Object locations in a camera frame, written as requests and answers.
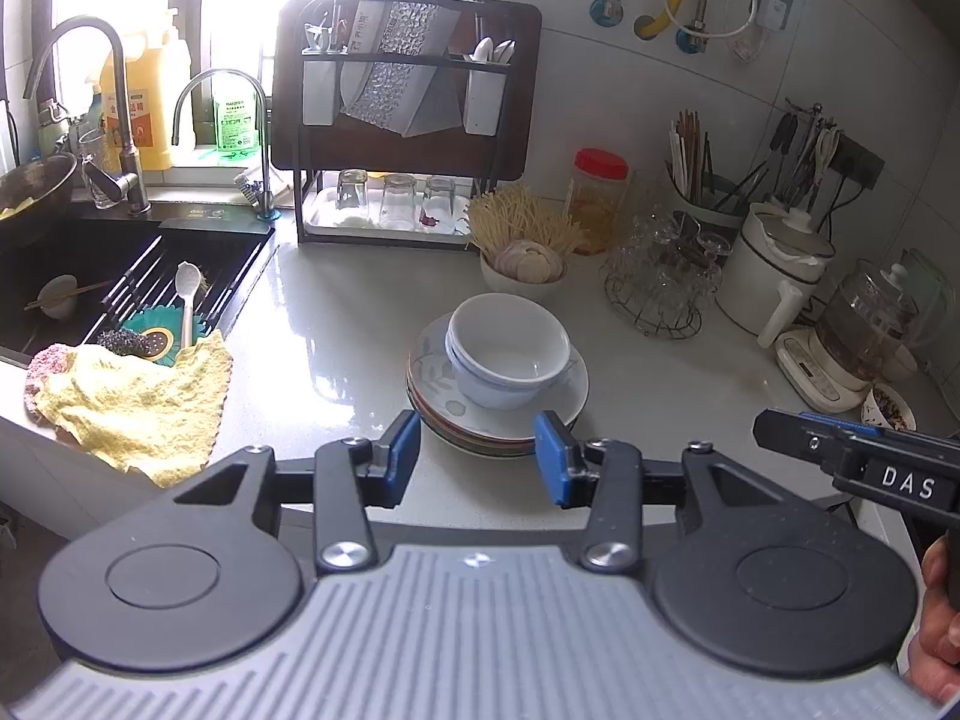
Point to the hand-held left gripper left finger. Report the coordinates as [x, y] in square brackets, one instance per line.
[403, 457]

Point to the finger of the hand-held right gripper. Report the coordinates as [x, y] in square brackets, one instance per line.
[795, 439]
[851, 427]

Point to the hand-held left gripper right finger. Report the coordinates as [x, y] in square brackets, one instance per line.
[551, 461]

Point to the white leaf-print plate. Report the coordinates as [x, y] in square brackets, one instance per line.
[442, 431]
[431, 371]

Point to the white ceramic bowl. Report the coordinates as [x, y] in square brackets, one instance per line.
[510, 345]

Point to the person's right hand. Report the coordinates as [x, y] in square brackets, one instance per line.
[937, 652]

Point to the leaf-print bowl with scraps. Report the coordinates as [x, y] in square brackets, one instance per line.
[889, 409]

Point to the glass kettle on cream base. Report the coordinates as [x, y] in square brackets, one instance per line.
[855, 330]

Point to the pale green kettle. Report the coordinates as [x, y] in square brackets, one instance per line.
[926, 292]

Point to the white electric pot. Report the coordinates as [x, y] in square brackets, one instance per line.
[765, 277]

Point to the cream bowl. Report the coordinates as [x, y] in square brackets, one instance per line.
[525, 289]

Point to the garlic bulbs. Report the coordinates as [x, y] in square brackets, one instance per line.
[529, 261]

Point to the bundle of dry noodles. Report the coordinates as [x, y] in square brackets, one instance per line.
[525, 217]

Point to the green and white utensil holder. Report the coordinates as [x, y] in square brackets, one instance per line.
[720, 202]

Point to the drinking glasses on tray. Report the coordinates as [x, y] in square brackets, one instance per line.
[319, 221]

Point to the roll-up sink rack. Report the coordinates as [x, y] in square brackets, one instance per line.
[225, 277]

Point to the red-lid plastic jar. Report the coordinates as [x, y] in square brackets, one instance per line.
[596, 202]

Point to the white spoon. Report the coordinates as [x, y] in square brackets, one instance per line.
[187, 292]

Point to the yellow dish cloth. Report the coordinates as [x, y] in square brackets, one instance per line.
[135, 412]

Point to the dark metal kitchen rack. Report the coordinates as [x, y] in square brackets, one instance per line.
[300, 202]

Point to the teal flower-shaped mat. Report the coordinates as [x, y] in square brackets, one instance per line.
[154, 341]

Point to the hanging kitchen utensils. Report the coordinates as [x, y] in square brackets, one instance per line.
[802, 150]

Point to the steel wool scrubber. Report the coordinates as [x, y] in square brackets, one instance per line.
[116, 341]

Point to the bundle of chopsticks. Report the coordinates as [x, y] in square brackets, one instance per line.
[686, 146]

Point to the white dish brush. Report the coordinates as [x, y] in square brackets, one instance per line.
[246, 186]

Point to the plain steel knife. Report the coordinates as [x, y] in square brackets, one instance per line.
[439, 109]

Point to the small chrome faucet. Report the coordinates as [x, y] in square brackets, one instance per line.
[259, 127]

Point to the white cutlery holder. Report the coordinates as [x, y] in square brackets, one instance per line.
[319, 94]
[481, 101]

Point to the pink knitted cloth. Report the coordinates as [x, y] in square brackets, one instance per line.
[41, 375]

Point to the small bowl with chopsticks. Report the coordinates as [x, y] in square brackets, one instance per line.
[60, 298]

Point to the green dish soap bottle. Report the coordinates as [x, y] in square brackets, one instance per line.
[236, 116]

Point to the hammered steel cleaver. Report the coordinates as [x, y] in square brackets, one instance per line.
[397, 67]

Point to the black kitchen sink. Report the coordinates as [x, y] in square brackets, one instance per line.
[60, 255]

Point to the white spoons in holder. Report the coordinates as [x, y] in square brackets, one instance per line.
[491, 51]

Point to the yellow detergent jug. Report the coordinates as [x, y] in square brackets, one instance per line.
[150, 105]

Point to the tall dark grey faucet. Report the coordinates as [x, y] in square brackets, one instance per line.
[124, 112]

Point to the dark metal pan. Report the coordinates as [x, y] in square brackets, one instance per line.
[34, 195]

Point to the dark wall outlet strip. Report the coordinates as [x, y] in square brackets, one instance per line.
[862, 161]

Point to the white wall socket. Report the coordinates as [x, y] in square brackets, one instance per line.
[774, 4]

